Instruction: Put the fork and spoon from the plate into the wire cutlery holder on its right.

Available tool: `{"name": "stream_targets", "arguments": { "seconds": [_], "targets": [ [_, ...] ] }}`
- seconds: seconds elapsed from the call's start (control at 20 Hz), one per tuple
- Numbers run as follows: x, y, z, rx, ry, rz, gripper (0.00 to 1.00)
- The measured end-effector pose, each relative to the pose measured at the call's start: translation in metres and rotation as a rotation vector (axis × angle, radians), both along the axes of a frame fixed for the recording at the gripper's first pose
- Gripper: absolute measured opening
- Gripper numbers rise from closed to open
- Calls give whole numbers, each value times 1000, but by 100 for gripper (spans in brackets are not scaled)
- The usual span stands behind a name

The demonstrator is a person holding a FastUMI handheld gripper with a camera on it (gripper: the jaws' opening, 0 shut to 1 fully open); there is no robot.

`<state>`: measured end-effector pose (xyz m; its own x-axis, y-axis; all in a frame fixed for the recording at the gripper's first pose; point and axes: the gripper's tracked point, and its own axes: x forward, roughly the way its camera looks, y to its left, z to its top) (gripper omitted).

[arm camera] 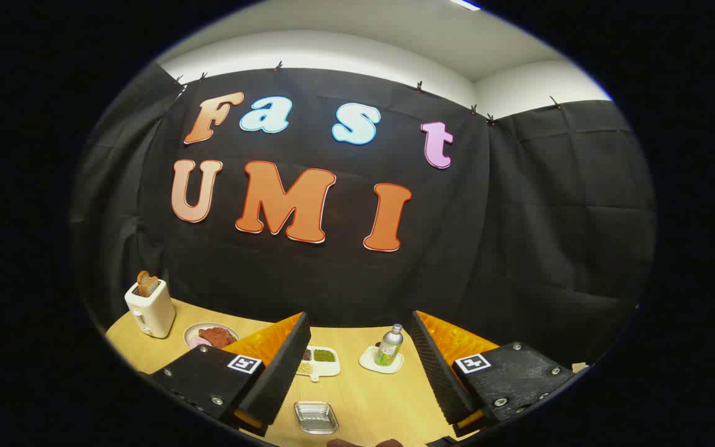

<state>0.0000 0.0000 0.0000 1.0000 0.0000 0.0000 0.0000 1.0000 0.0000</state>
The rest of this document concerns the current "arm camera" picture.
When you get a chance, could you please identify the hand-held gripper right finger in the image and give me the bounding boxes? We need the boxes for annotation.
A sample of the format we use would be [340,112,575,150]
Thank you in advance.
[408,309,582,438]

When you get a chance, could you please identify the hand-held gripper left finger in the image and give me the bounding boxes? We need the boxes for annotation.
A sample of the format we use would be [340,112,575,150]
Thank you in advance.
[139,312,312,437]

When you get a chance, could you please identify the white divided dish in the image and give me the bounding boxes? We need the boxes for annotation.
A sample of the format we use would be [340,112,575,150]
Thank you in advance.
[295,346,341,382]

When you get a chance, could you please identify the steel cutlery basket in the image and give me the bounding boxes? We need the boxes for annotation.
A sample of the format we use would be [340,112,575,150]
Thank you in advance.
[294,400,340,435]

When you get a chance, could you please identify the green label metal bottle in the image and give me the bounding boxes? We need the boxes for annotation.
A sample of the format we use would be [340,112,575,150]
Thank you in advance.
[374,323,404,367]

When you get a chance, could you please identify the brown steak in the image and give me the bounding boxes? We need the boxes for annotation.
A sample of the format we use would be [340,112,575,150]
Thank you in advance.
[199,327,236,348]

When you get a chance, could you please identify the small white saucer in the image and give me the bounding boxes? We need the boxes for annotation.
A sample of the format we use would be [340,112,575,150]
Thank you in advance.
[359,345,405,374]

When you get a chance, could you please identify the white oval food plate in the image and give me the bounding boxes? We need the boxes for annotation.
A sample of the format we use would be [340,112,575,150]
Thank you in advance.
[184,322,241,350]

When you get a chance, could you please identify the cream white toaster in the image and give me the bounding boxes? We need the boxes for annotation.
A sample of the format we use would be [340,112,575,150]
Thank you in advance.
[124,279,176,339]

